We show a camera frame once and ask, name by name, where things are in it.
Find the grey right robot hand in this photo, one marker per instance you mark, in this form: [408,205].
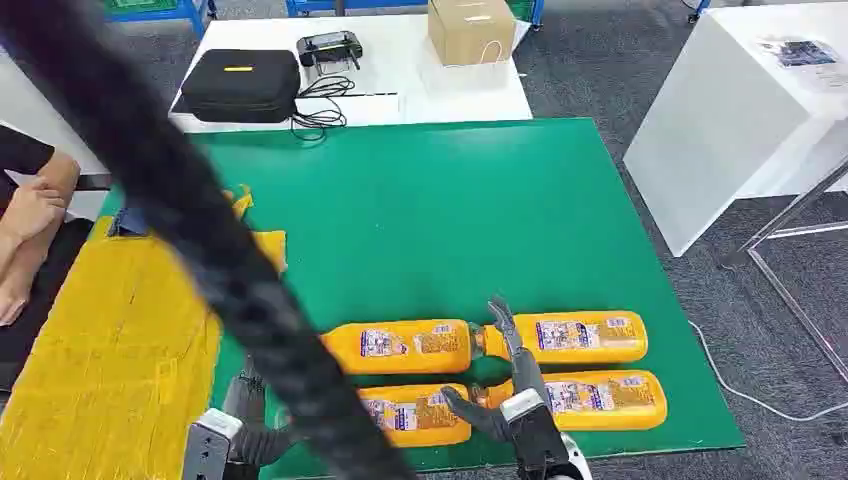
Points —
[528,374]

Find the orange detergent bottle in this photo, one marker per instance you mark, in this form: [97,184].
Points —
[596,401]
[414,417]
[397,348]
[570,338]

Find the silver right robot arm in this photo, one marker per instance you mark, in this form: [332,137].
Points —
[578,464]

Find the green mat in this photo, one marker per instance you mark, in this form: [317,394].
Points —
[430,218]

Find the white cabinet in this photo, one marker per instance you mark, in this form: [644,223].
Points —
[715,132]

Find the cardboard box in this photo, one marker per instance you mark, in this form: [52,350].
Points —
[470,30]

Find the black remote controller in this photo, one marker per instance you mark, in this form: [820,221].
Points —
[328,48]

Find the long blue rack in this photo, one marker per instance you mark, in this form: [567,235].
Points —
[371,5]

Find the black zip case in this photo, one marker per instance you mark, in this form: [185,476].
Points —
[242,89]

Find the printed paper sheet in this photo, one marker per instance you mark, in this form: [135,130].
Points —
[802,53]

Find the yellow sheet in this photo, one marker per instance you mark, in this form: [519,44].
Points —
[99,358]

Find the blue rack with green crate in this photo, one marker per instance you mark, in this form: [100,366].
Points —
[159,10]

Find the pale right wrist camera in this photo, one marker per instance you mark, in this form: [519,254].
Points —
[522,405]

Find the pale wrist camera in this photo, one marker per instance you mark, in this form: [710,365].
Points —
[205,444]
[522,405]

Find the metal frame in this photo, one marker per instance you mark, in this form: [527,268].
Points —
[788,218]

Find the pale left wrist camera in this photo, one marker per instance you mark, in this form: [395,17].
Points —
[205,444]

